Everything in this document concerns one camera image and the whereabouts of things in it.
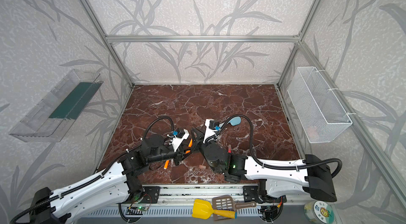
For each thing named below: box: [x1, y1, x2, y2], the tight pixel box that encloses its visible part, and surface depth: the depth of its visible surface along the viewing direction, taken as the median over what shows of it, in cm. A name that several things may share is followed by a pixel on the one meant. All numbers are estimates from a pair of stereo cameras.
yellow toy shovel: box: [191, 198, 238, 220], surface depth 71 cm
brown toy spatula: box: [211, 194, 257, 211], surface depth 72 cm
